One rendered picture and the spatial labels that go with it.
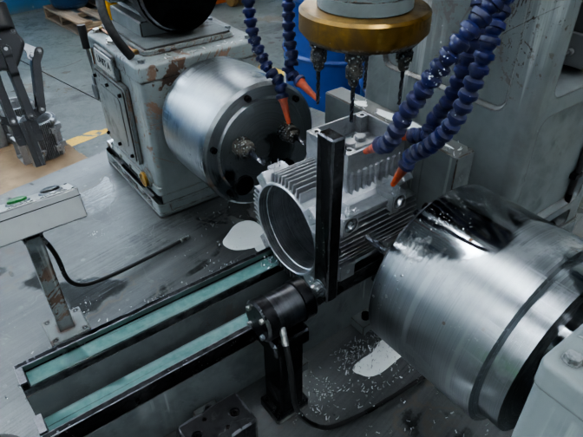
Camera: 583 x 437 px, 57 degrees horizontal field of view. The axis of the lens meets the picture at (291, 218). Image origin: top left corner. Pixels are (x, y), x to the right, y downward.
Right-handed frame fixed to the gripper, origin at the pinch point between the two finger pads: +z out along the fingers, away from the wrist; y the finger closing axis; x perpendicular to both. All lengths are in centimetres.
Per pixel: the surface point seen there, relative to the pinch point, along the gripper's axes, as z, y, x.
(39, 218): 10.7, -3.2, -3.5
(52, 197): 8.2, -0.4, -3.6
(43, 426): 31.5, -13.6, -23.7
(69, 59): -26, 97, 386
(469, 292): 23, 29, -56
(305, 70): 13, 149, 136
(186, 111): 2.2, 27.2, 2.9
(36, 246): 15.3, -4.9, -0.8
